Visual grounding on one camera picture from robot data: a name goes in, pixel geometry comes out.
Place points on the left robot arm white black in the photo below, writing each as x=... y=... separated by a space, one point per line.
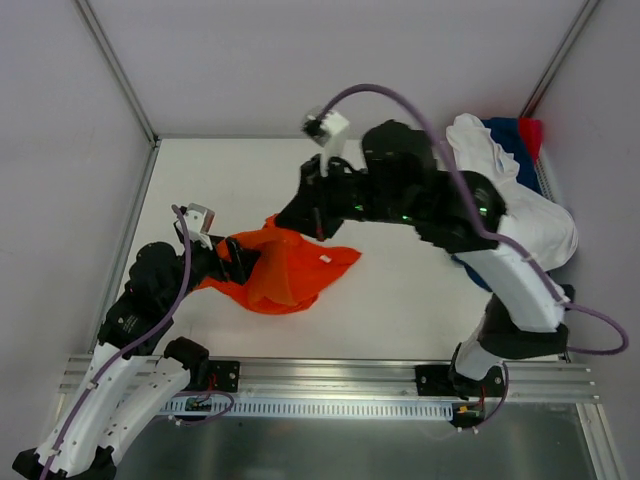
x=92 y=437

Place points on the right corner aluminium post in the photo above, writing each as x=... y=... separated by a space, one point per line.
x=572 y=35

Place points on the white slotted cable duct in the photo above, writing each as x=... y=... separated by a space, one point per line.
x=317 y=408

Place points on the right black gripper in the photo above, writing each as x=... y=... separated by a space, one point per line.
x=317 y=198

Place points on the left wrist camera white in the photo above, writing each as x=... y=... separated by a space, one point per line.
x=195 y=225

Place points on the orange t shirt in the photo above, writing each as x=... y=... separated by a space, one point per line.
x=289 y=274

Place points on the blue t shirt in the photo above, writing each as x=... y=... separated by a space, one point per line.
x=515 y=145

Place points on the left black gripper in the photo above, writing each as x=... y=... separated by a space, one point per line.
x=220 y=257

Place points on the corner aluminium post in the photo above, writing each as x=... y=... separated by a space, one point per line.
x=572 y=35
x=107 y=52

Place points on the red pink t shirt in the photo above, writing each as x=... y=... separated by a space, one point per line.
x=531 y=131

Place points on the white t shirt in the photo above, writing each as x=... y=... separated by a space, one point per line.
x=542 y=227

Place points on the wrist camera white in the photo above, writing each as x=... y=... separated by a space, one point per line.
x=195 y=225
x=330 y=132

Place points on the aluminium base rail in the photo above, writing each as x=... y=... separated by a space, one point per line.
x=342 y=379

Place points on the left corner aluminium post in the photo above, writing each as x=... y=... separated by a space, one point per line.
x=107 y=52

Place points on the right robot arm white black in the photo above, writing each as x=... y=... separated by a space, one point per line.
x=401 y=184

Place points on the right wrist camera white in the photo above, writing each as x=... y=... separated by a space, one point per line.
x=330 y=132

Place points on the left table edge rail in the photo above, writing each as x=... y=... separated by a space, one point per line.
x=124 y=245

